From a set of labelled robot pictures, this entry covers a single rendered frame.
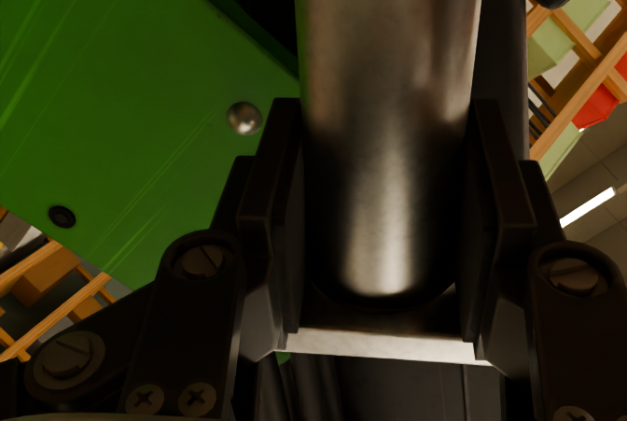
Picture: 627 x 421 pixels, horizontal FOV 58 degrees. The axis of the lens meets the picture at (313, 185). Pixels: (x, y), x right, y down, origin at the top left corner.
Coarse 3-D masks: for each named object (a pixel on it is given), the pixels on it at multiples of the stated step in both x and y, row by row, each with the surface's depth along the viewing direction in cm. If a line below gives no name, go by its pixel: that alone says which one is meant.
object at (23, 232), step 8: (0, 208) 38; (0, 216) 38; (8, 216) 38; (16, 216) 37; (0, 224) 38; (8, 224) 38; (16, 224) 38; (24, 224) 37; (0, 232) 38; (8, 232) 38; (16, 232) 38; (24, 232) 38; (32, 232) 39; (40, 232) 41; (0, 240) 39; (8, 240) 38; (16, 240) 38; (24, 240) 39; (8, 248) 39; (16, 248) 39
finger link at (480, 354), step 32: (480, 128) 10; (480, 160) 10; (512, 160) 9; (480, 192) 9; (512, 192) 9; (544, 192) 10; (480, 224) 9; (512, 224) 8; (544, 224) 9; (480, 256) 9; (512, 256) 8; (480, 288) 9; (512, 288) 8; (480, 320) 10; (512, 320) 8; (480, 352) 10; (512, 352) 8
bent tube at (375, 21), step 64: (320, 0) 8; (384, 0) 8; (448, 0) 8; (320, 64) 9; (384, 64) 8; (448, 64) 9; (320, 128) 9; (384, 128) 9; (448, 128) 9; (320, 192) 10; (384, 192) 10; (448, 192) 10; (320, 256) 11; (384, 256) 10; (448, 256) 11; (320, 320) 11; (384, 320) 11; (448, 320) 11
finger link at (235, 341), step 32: (192, 256) 8; (224, 256) 8; (160, 288) 8; (192, 288) 8; (224, 288) 8; (160, 320) 7; (192, 320) 7; (224, 320) 7; (160, 352) 7; (192, 352) 7; (224, 352) 7; (128, 384) 7; (160, 384) 7; (192, 384) 7; (224, 384) 7; (256, 384) 9; (192, 416) 6; (224, 416) 6; (256, 416) 9
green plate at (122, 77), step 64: (0, 0) 16; (64, 0) 16; (128, 0) 15; (192, 0) 15; (0, 64) 17; (64, 64) 17; (128, 64) 17; (192, 64) 16; (256, 64) 16; (0, 128) 18; (64, 128) 18; (128, 128) 18; (192, 128) 18; (0, 192) 20; (64, 192) 20; (128, 192) 19; (192, 192) 19; (128, 256) 21
